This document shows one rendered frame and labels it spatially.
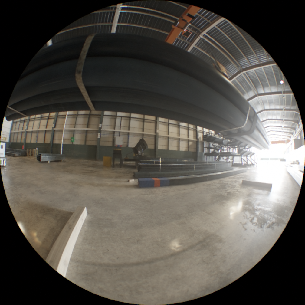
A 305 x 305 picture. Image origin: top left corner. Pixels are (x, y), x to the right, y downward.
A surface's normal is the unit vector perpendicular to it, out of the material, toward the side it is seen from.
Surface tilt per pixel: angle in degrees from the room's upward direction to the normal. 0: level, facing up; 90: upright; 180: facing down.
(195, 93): 139
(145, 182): 90
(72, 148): 90
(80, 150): 90
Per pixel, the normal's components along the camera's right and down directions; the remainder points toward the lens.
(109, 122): 0.33, -0.02
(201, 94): 0.21, 0.64
